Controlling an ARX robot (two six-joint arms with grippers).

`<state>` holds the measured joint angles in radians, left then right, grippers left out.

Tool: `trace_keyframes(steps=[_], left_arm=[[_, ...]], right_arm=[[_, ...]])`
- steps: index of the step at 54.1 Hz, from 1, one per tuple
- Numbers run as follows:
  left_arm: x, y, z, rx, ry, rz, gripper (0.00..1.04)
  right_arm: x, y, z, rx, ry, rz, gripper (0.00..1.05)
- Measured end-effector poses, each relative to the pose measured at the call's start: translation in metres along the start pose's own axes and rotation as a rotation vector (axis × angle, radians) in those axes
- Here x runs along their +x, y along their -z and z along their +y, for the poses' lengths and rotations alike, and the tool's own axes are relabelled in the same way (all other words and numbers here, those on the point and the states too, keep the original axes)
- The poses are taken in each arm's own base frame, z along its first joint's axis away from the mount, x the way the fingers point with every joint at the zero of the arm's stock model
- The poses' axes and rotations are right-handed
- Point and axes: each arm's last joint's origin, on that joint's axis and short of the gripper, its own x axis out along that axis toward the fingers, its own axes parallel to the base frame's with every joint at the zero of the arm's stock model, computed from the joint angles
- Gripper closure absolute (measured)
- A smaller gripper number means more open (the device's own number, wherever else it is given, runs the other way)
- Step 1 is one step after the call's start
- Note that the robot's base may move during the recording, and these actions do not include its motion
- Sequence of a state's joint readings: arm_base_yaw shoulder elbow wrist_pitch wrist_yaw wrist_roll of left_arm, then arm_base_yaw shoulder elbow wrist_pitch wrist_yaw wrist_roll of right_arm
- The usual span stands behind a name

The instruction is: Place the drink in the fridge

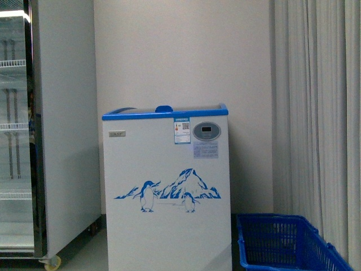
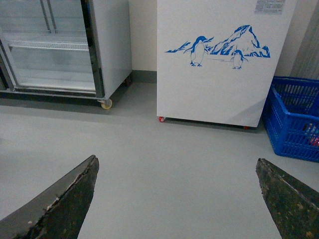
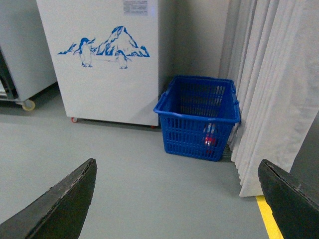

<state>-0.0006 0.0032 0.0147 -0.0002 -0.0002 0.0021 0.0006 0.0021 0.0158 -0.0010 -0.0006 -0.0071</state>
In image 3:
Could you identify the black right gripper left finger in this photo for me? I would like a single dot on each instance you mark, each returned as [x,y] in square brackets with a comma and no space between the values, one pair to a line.
[60,212]

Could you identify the red blue drink bottle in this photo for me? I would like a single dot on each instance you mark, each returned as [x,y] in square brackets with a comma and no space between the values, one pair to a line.
[209,137]

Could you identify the white chest freezer penguin decal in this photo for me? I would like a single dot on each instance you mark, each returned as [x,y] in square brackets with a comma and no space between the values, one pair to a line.
[105,55]

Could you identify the yellow floor tape line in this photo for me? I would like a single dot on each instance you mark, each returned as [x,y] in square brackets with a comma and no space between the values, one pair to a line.
[270,224]

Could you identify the white pleated curtain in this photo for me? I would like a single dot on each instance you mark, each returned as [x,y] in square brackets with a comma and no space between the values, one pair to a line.
[271,52]

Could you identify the grey upright display cabinet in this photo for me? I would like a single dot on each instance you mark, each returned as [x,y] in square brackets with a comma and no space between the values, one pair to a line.
[26,66]

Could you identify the blue plastic shopping basket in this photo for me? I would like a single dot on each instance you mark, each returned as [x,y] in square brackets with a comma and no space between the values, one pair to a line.
[188,104]

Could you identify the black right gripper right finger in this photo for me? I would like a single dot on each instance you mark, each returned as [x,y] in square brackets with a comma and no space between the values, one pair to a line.
[294,204]

